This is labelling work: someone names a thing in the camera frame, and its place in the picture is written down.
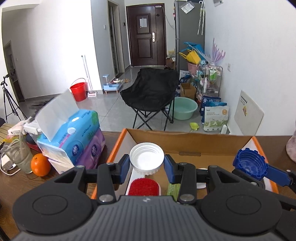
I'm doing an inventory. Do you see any blue litter bag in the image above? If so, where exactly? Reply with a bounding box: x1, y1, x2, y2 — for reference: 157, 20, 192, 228
179, 71, 192, 84

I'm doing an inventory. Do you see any white mop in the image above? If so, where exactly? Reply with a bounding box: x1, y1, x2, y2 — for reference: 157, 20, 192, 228
81, 55, 98, 97

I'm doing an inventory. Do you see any red bucket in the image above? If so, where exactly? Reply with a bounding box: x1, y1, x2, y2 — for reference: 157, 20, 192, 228
69, 78, 87, 102

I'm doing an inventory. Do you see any purple feathery decoration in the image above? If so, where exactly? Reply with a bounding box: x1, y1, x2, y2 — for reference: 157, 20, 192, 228
206, 37, 226, 66

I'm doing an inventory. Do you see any green wash basin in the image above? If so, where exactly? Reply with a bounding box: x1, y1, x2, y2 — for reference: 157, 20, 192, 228
170, 97, 199, 120

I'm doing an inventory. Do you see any black and white appliance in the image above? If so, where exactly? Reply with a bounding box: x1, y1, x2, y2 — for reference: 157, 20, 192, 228
23, 109, 44, 135

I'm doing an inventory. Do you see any stack of blue bags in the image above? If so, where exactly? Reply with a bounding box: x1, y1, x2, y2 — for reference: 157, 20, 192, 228
200, 96, 222, 115

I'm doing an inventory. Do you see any blue bottle cap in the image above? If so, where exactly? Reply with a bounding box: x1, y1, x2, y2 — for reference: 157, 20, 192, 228
232, 149, 267, 181

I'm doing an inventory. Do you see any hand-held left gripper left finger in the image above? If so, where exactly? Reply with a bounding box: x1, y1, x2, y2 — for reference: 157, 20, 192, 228
54, 154, 130, 204

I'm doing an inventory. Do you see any black camera tripod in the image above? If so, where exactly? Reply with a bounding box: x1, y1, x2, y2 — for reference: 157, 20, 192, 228
0, 74, 27, 123

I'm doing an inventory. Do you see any white charger with cable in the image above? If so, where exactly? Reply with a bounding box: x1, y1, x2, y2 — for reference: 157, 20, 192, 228
0, 154, 21, 176

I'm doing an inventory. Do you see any clear plastic cup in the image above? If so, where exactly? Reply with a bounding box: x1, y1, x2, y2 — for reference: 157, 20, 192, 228
4, 137, 34, 174

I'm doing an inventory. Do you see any pink bucket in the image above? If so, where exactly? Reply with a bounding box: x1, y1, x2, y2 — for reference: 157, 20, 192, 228
187, 61, 200, 75

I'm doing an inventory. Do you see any metal rack cart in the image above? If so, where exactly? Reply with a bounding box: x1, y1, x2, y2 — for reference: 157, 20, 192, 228
196, 65, 223, 102

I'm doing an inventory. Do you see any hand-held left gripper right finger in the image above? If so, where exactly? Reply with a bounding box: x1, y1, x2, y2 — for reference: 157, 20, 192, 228
164, 154, 241, 204

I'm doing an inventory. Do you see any green spray bottle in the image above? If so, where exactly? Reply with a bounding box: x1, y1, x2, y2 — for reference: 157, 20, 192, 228
166, 183, 182, 202

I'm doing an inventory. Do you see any dark brown door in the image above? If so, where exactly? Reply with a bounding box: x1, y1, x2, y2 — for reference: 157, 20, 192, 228
126, 5, 167, 67

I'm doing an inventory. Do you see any brown cardboard box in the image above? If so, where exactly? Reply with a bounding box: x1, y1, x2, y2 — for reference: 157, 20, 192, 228
180, 82, 197, 100

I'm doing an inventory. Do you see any orange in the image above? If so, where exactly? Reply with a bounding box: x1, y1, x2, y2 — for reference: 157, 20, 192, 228
31, 153, 51, 177

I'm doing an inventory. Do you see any blue tissue pack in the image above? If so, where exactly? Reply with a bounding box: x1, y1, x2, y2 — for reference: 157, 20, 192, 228
36, 89, 100, 163

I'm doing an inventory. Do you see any red cardboard box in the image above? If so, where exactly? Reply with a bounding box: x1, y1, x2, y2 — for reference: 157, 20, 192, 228
91, 128, 279, 202

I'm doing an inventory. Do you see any purple tissue pack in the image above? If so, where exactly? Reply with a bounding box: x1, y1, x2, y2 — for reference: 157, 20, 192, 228
74, 128, 105, 169

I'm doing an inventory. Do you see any white and green bag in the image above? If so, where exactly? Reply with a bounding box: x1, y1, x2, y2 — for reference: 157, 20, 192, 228
202, 105, 230, 132

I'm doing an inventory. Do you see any clear wrapped tissue pack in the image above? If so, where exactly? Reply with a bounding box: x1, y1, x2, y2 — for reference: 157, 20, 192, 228
37, 141, 74, 166

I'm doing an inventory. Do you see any grey refrigerator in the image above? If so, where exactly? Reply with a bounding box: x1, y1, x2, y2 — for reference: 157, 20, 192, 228
174, 0, 206, 72

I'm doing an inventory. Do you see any black folding chair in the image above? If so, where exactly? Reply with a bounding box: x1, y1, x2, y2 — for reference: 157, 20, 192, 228
120, 68, 180, 131

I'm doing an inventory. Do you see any white and red lint brush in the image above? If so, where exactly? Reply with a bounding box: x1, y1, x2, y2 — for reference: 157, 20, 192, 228
125, 170, 163, 197

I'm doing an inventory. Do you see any wooden slat chair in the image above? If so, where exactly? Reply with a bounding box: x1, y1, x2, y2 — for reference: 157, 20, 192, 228
0, 123, 13, 145

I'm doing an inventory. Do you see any clear folded umbrella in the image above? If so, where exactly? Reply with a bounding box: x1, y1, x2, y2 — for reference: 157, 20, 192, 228
197, 0, 206, 36

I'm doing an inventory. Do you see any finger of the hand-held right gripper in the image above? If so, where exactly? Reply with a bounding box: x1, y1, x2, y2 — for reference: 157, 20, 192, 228
231, 169, 296, 211
265, 162, 296, 187

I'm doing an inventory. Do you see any blue pet feeder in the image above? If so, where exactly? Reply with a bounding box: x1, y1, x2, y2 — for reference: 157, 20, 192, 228
103, 74, 123, 94

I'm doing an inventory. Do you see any pink stone vase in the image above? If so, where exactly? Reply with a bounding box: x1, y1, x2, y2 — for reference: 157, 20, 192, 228
285, 130, 296, 161

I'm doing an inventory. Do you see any tall white bottle cap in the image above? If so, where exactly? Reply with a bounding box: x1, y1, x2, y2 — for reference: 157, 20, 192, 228
129, 142, 165, 176

